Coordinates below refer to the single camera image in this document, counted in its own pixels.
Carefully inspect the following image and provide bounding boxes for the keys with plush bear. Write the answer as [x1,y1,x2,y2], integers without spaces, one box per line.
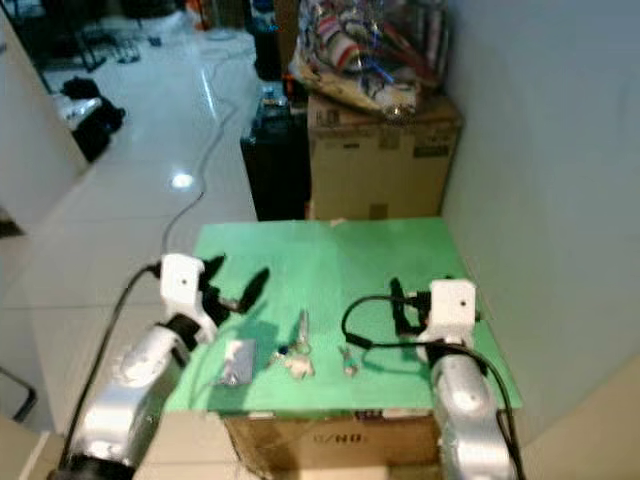
[270,310,316,381]

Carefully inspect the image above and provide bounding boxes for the green foam board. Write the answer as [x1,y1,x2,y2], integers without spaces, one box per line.
[160,218,524,413]

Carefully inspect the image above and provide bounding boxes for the small single key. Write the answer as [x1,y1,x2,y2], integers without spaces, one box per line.
[340,345,361,378]

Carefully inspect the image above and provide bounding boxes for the black hard case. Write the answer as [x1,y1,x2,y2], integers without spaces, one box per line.
[240,105,311,223]

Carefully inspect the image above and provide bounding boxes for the brown cardboard box with labels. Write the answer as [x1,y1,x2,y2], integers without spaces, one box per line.
[305,92,464,221]

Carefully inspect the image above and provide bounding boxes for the cardboard box with black print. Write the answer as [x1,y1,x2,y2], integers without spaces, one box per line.
[222,408,446,473]

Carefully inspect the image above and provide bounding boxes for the black bag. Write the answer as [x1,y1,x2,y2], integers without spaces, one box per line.
[60,76,127,164]

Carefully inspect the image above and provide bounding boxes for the black curved bar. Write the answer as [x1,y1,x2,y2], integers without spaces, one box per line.
[0,365,29,406]

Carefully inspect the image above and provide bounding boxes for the black box-shaped furniture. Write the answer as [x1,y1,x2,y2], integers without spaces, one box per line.
[250,0,281,81]

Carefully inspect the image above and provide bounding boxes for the white cabinet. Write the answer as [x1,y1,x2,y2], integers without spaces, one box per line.
[0,10,91,236]

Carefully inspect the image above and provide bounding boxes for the clear bag of colourful items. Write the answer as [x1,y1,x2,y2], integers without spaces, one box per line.
[288,0,451,119]

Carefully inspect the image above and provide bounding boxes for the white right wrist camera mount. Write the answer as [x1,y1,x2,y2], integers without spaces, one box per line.
[420,279,477,346]

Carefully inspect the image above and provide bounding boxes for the black floor cable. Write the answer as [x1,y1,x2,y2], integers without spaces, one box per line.
[160,95,236,256]

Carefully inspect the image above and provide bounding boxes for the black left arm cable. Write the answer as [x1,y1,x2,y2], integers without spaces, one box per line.
[63,260,166,469]

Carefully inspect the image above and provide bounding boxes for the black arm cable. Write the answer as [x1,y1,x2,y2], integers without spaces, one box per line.
[340,294,526,480]
[63,260,166,469]

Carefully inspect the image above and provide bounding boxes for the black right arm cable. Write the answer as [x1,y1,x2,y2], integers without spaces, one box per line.
[340,294,526,480]

